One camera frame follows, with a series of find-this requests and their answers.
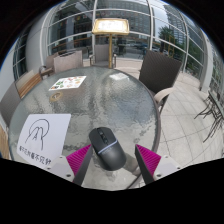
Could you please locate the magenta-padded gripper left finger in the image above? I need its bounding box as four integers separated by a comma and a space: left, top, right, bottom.
46, 143, 94, 187

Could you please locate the dark metal folding table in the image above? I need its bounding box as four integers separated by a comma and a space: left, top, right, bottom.
194, 89, 224, 144

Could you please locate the laminated picture menu card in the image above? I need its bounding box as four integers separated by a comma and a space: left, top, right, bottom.
48, 75, 88, 92

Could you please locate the black computer mouse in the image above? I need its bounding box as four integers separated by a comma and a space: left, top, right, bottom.
88, 126, 128, 172

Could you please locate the brown wicker armchair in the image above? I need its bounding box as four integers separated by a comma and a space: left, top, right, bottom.
52, 49, 84, 74
38, 53, 56, 79
0, 83, 23, 129
138, 49, 184, 114
89, 44, 118, 69

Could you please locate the round brass table centre ring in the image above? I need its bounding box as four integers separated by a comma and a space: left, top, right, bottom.
49, 91, 64, 103

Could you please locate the gold framed menu stand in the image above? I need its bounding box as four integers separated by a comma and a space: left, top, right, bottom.
91, 18, 131, 69

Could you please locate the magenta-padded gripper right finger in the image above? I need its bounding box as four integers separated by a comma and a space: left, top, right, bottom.
134, 143, 181, 186

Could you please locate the white mouse pad with drawing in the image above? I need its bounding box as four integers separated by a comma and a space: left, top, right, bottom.
16, 113, 72, 168

